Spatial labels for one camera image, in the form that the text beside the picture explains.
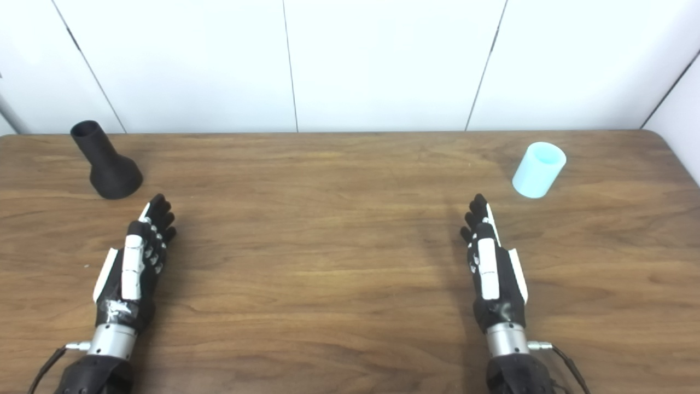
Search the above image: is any white and black right hand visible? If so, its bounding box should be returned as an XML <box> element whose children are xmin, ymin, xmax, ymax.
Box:
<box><xmin>459</xmin><ymin>193</ymin><xmax>529</xmax><ymax>334</ymax></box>

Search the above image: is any white and black left hand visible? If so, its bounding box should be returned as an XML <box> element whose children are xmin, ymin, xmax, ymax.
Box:
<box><xmin>92</xmin><ymin>193</ymin><xmax>177</xmax><ymax>334</ymax></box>

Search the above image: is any black nozzle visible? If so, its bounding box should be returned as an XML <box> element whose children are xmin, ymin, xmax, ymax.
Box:
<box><xmin>70</xmin><ymin>120</ymin><xmax>144</xmax><ymax>200</ymax></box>

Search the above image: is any light blue cylinder cup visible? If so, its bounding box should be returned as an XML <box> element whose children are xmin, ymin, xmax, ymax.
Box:
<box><xmin>512</xmin><ymin>142</ymin><xmax>567</xmax><ymax>199</ymax></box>

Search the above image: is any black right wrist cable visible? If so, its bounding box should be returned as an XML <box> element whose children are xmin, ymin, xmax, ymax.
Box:
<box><xmin>527</xmin><ymin>340</ymin><xmax>592</xmax><ymax>394</ymax></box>

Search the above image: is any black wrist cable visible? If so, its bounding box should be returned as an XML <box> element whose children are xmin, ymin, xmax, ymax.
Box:
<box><xmin>527</xmin><ymin>340</ymin><xmax>592</xmax><ymax>394</ymax></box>
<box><xmin>27</xmin><ymin>341</ymin><xmax>91</xmax><ymax>394</ymax></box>

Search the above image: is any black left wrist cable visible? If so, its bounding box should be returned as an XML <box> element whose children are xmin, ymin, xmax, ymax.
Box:
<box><xmin>27</xmin><ymin>341</ymin><xmax>91</xmax><ymax>394</ymax></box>

